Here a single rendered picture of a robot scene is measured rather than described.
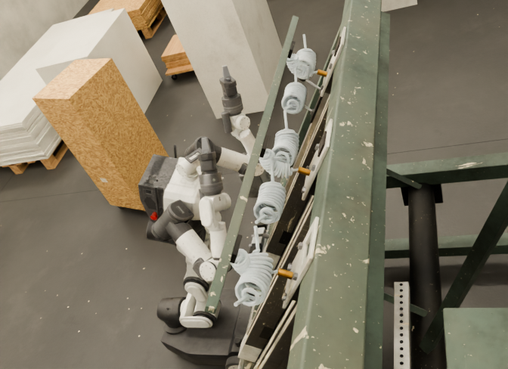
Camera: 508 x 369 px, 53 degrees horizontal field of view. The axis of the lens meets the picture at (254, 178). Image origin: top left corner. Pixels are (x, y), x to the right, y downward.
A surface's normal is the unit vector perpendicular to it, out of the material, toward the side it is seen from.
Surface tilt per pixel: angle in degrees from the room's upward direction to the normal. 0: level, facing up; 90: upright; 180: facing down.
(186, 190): 23
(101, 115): 90
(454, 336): 0
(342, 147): 32
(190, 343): 0
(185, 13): 90
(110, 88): 90
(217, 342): 0
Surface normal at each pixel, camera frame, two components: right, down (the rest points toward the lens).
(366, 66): 0.22, -0.65
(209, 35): -0.18, 0.69
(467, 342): -0.33, -0.71
